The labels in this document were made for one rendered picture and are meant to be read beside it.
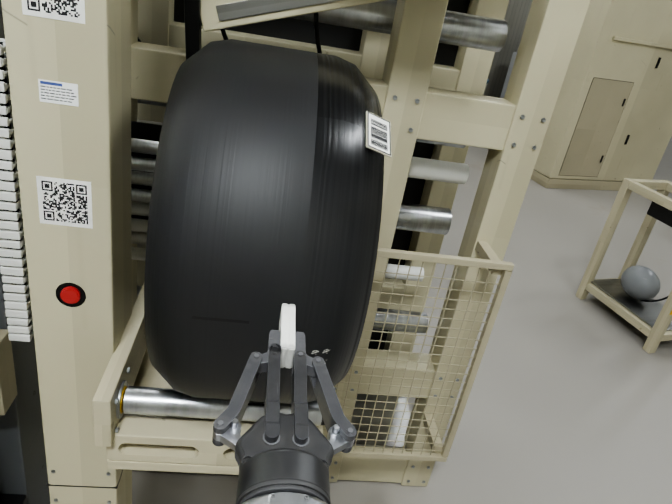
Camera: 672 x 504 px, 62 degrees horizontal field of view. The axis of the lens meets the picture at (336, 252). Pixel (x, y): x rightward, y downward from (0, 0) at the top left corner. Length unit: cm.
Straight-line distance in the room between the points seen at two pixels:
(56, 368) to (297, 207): 57
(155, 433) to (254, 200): 48
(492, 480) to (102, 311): 170
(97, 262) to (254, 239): 34
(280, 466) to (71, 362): 66
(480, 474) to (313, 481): 188
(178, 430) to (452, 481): 142
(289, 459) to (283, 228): 30
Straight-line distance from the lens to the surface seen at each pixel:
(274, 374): 55
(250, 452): 50
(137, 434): 101
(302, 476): 46
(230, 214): 68
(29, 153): 90
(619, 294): 379
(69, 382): 110
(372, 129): 75
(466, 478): 229
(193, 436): 100
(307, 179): 69
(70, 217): 92
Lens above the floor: 158
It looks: 26 degrees down
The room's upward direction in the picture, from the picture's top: 10 degrees clockwise
